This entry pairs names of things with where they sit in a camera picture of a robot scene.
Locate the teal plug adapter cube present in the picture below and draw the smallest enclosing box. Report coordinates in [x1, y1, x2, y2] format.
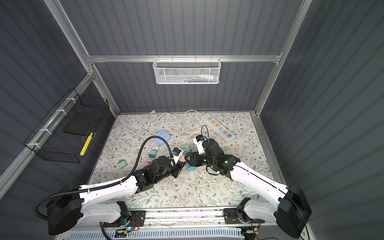
[148, 150, 157, 159]

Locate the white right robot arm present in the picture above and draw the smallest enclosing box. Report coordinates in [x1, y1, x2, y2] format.
[187, 135, 312, 239]

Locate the yellow marker in basket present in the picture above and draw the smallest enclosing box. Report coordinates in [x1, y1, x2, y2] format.
[80, 133, 94, 156]

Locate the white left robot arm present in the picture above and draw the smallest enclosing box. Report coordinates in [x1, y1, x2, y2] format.
[47, 156, 186, 236]

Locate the green plug adapter cube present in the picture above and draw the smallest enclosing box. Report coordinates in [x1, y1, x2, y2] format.
[118, 160, 127, 169]
[184, 145, 191, 153]

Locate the white wire wall basket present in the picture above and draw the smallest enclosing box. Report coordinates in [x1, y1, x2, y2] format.
[153, 60, 222, 85]

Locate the white power strip cable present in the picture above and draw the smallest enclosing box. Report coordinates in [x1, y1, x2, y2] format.
[139, 109, 208, 161]

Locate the long white power strip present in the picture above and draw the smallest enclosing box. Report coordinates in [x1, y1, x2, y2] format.
[201, 113, 235, 143]

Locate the light blue round power strip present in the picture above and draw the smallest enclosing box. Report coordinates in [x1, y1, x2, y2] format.
[155, 130, 171, 146]

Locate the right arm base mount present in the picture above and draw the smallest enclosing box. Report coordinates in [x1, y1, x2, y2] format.
[223, 208, 265, 225]

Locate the black corrugated cable conduit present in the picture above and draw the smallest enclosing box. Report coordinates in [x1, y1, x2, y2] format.
[32, 135, 175, 221]

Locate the black wire side basket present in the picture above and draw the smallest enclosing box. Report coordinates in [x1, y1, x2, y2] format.
[24, 89, 110, 164]

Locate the teal blue power strip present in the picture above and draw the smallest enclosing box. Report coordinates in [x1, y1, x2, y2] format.
[186, 163, 195, 172]

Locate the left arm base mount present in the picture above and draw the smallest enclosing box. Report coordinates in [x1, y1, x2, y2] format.
[103, 211, 147, 228]

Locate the coiled white cable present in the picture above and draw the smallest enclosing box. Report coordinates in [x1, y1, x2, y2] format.
[181, 127, 205, 143]

